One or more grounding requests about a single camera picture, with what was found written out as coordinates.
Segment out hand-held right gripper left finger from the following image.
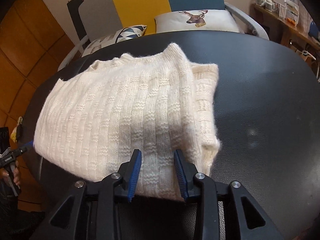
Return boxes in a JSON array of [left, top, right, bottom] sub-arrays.
[[32, 149, 143, 240]]

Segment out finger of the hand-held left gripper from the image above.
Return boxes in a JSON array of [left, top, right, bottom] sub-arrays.
[[0, 141, 34, 160]]

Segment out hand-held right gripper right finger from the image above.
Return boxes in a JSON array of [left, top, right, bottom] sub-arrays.
[[174, 149, 283, 240]]

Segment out cream knit sweater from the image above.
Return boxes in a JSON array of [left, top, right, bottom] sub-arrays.
[[32, 42, 222, 202]]

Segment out person's left hand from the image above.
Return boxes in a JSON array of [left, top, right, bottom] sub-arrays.
[[12, 165, 21, 187]]

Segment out yellow patterned pouch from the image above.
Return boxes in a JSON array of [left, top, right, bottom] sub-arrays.
[[10, 116, 25, 143]]

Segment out person's dark clothing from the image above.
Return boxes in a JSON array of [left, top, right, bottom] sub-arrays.
[[0, 180, 47, 240]]

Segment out geometric print pillow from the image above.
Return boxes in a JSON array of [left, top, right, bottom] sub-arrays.
[[81, 25, 147, 57]]

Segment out white deer print pillow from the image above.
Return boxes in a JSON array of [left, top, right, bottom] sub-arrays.
[[154, 9, 240, 33]]

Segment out grey yellow blue sofa chair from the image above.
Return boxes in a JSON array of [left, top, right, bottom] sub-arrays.
[[59, 0, 269, 70]]

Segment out wooden side table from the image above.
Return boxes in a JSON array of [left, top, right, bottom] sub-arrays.
[[251, 2, 320, 55]]

